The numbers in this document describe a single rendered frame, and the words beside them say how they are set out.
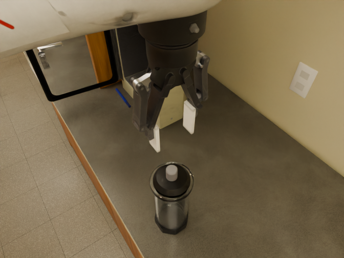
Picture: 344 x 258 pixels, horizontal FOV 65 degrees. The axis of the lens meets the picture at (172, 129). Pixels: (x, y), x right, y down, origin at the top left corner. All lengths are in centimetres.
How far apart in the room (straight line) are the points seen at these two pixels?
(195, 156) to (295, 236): 40
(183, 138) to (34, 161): 157
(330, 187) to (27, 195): 188
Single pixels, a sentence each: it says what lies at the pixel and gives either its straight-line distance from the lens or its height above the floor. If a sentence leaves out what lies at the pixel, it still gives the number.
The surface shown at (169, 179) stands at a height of 118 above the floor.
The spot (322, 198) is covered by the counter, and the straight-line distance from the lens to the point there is 102.
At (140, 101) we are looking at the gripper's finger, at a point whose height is 146.
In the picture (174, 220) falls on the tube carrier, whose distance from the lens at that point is 76.
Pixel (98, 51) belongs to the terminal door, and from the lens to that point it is 113.
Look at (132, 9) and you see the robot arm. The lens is 19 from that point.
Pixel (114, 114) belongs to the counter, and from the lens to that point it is 115.
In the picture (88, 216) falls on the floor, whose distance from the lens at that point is 198.
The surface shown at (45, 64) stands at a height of 117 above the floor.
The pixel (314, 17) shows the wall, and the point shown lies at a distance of 97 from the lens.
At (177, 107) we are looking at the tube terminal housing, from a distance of 105.
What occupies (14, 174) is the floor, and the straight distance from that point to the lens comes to 238.
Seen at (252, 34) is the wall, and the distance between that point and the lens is 113.
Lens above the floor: 173
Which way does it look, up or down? 48 degrees down
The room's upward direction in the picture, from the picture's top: straight up
